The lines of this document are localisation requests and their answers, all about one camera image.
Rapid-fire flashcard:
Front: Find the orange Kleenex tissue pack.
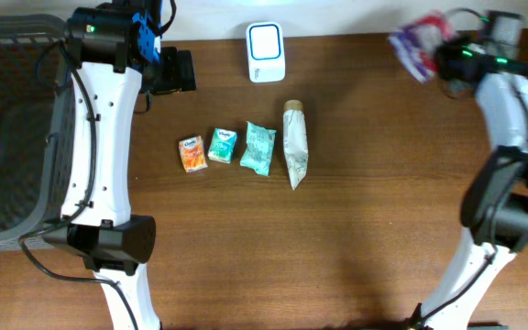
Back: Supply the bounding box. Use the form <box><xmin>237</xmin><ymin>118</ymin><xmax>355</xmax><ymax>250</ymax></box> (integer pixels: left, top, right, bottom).
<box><xmin>179</xmin><ymin>136</ymin><xmax>208</xmax><ymax>173</ymax></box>

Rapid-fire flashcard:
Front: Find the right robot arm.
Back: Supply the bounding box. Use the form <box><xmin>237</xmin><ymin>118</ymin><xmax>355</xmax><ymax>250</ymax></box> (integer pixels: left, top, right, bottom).
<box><xmin>389</xmin><ymin>9</ymin><xmax>528</xmax><ymax>329</ymax></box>

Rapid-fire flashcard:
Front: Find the grey plastic mesh basket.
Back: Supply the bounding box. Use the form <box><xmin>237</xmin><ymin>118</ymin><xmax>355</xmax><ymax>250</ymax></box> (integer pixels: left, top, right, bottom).
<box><xmin>0</xmin><ymin>15</ymin><xmax>74</xmax><ymax>251</ymax></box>

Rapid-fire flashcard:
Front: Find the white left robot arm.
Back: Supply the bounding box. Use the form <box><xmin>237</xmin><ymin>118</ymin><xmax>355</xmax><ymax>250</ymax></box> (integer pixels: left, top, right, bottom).
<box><xmin>42</xmin><ymin>1</ymin><xmax>196</xmax><ymax>329</ymax></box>

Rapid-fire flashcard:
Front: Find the teal wet wipes packet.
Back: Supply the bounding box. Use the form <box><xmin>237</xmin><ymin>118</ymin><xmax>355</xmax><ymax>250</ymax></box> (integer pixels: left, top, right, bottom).
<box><xmin>240</xmin><ymin>122</ymin><xmax>276</xmax><ymax>176</ymax></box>

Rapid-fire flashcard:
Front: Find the white barcode scanner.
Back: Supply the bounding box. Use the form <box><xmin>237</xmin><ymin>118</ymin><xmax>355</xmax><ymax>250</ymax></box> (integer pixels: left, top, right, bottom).
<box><xmin>246</xmin><ymin>22</ymin><xmax>286</xmax><ymax>83</ymax></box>

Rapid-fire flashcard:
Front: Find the teal Kleenex tissue pack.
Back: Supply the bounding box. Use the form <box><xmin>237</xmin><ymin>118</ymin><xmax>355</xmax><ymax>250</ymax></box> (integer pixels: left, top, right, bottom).
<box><xmin>207</xmin><ymin>128</ymin><xmax>237</xmax><ymax>163</ymax></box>

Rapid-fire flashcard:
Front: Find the white tube brown cap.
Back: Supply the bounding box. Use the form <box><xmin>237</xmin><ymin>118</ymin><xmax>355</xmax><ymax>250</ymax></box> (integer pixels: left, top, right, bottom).
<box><xmin>282</xmin><ymin>100</ymin><xmax>309</xmax><ymax>190</ymax></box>

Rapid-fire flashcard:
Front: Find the red purple plastic pack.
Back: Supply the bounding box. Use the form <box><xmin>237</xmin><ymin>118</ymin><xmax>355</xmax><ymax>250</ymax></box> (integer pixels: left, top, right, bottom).
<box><xmin>388</xmin><ymin>11</ymin><xmax>457</xmax><ymax>83</ymax></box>

